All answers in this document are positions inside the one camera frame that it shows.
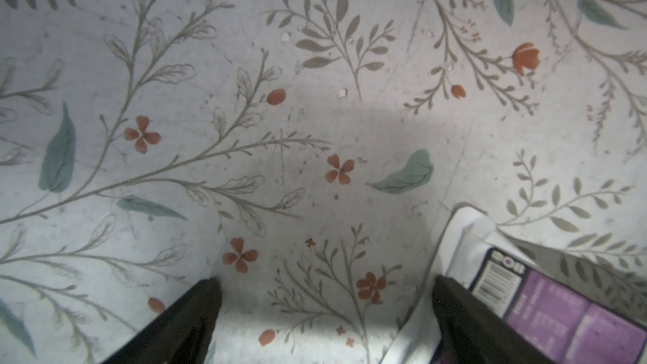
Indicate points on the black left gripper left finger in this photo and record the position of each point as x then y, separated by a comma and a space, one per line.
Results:
181, 334

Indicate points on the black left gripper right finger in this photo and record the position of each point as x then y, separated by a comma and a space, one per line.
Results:
471, 333

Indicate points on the purple coffee bag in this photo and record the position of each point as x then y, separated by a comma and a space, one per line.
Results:
557, 319

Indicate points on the floral table mat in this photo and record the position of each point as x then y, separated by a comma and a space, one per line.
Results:
308, 154

